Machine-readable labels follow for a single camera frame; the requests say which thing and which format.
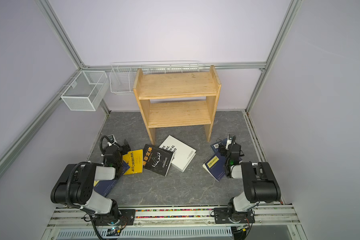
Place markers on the blue book with yellow label right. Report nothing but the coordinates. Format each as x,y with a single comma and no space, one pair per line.
215,166

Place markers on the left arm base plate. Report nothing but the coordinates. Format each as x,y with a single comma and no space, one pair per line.
125,217

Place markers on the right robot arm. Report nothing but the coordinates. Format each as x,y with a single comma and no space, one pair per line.
259,183

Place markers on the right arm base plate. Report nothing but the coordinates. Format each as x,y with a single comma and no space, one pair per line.
223,215

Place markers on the wooden two-tier shelf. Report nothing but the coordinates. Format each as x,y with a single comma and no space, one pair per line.
178,100

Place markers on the white book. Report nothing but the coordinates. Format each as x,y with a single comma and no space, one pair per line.
182,153

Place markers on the blue book with barcode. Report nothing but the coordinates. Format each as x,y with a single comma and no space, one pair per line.
220,145

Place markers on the blue book with yellow label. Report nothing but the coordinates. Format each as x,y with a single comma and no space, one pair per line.
215,166
104,187

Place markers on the aluminium front rail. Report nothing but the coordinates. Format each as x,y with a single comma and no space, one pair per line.
171,222

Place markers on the blue book with yellow label left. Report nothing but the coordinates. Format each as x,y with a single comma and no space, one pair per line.
104,187

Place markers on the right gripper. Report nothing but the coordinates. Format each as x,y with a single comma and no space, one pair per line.
225,149

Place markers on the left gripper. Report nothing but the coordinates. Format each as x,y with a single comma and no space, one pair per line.
121,149

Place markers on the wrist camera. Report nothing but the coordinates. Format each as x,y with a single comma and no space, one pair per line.
112,139
230,140

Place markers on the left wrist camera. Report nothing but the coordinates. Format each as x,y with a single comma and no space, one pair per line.
112,139

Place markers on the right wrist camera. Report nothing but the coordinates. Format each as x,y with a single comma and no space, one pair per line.
230,140

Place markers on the black book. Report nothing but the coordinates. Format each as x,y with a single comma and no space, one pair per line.
156,159

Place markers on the white wire rack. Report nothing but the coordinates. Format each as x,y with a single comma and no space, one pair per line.
122,75

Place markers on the white mesh basket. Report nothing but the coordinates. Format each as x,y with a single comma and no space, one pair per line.
86,91

